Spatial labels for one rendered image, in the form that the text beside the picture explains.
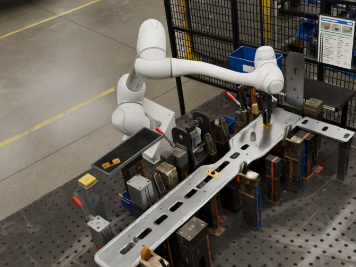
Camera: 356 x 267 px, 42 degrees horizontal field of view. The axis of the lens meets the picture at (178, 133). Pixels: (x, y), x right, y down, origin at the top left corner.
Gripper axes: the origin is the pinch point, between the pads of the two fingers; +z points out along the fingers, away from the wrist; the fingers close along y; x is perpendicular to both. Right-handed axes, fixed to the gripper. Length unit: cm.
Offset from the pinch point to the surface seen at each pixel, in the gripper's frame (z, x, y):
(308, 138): 8.5, 5.7, 22.4
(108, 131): 107, 31, -206
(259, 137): 6.6, -9.5, 1.7
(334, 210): 37, -8, 46
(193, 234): 4, -84, 20
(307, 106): 1.8, 23.6, 11.2
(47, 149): 107, -21, -235
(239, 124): 8.9, -2.5, -17.0
